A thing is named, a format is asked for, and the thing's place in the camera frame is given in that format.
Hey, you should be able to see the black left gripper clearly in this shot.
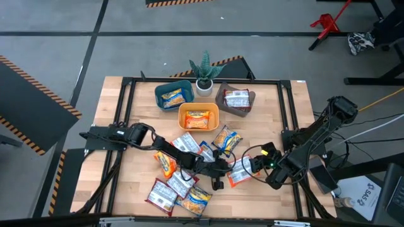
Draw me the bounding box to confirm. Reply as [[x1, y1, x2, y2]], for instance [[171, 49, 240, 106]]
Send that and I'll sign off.
[[197, 149, 237, 192]]

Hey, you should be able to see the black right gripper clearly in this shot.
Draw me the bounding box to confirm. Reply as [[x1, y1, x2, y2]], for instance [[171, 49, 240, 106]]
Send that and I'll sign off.
[[249, 141, 279, 175]]

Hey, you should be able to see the blue Maruchan noodle packet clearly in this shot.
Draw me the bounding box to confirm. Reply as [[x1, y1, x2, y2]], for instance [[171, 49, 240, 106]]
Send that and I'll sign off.
[[161, 88, 186, 110], [211, 125, 244, 158], [175, 185, 213, 217], [198, 140, 216, 163]]

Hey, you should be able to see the grey-brown plastic bin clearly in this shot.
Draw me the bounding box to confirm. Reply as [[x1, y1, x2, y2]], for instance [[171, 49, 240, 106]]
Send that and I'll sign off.
[[215, 82, 256, 118]]

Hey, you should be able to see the black smartphone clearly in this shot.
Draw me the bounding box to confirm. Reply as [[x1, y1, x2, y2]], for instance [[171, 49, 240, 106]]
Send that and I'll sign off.
[[306, 155, 339, 194]]

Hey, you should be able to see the yellow-orange plastic bin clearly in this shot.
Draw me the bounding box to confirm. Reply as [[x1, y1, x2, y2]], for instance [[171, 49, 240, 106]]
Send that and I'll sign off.
[[177, 102, 220, 132]]

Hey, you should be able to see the snake plant in white pot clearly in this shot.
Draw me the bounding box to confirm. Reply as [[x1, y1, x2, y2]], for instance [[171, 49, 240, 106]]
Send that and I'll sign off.
[[188, 50, 227, 97]]

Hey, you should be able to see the black hazard-striped floor mat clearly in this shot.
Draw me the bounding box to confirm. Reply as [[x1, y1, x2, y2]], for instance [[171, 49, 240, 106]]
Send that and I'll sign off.
[[170, 55, 256, 80], [145, 0, 215, 9]]

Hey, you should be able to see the clear plastic bottle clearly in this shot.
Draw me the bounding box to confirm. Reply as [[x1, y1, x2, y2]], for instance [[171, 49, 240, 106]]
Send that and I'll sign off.
[[333, 195, 356, 209]]

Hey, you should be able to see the teal plastic bin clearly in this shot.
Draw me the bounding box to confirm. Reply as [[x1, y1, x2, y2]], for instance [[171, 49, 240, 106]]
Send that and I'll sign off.
[[154, 79, 195, 112]]

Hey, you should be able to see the black desk leg bar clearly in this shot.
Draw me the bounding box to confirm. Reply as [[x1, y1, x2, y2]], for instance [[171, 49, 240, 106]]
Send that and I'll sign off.
[[330, 152, 404, 182]]

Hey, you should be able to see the black stand foot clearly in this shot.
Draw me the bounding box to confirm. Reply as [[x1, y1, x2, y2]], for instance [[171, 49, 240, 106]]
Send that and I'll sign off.
[[0, 134, 23, 148], [308, 31, 332, 52]]

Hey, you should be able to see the narrow black hazard-striped mat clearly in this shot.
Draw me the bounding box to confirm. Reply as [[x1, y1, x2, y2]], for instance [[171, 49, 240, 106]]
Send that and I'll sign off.
[[31, 148, 88, 218]]

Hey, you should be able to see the red metal stand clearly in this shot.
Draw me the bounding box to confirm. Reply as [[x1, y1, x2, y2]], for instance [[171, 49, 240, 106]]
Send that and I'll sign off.
[[309, 0, 353, 40]]

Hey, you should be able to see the person's shoe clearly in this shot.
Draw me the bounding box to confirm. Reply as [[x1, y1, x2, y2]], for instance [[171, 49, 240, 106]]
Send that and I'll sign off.
[[347, 31, 376, 56]]

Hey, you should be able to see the person's leg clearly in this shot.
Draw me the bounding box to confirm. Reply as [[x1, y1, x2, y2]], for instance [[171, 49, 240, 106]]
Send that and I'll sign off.
[[371, 9, 404, 48]]

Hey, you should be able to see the large black hazard-striped mat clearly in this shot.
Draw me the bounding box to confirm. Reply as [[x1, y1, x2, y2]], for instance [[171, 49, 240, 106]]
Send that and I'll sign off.
[[0, 55, 83, 156]]

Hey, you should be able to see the white floor cable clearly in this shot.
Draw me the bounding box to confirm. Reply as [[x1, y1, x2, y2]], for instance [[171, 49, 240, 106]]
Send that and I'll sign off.
[[351, 113, 404, 139]]

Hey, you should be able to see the silver camera mount bar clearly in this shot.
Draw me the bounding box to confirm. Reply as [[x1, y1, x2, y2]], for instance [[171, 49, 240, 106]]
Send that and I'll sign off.
[[98, 215, 312, 227]]

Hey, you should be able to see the black floor cable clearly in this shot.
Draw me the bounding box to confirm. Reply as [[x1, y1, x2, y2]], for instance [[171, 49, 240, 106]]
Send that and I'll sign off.
[[343, 112, 404, 127]]

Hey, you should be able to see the yellow extension cable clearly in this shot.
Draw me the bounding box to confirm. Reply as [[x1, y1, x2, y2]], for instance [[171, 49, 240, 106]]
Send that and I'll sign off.
[[358, 87, 404, 113]]

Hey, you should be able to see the black desk frame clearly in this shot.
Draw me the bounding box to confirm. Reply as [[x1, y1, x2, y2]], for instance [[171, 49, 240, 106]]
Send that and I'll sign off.
[[343, 40, 404, 86]]

